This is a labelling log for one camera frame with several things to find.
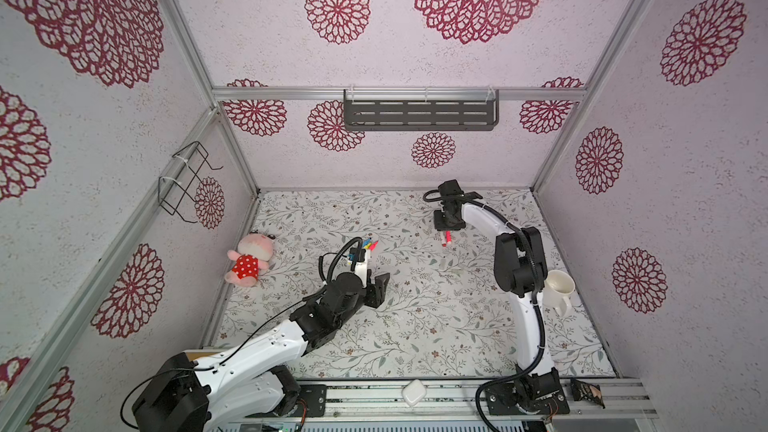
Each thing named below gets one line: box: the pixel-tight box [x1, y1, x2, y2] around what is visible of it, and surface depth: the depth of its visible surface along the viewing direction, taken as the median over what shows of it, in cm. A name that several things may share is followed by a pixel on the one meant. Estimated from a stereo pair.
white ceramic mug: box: [542, 269, 576, 317], surface depth 87 cm
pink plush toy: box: [224, 230, 276, 287], surface depth 96 cm
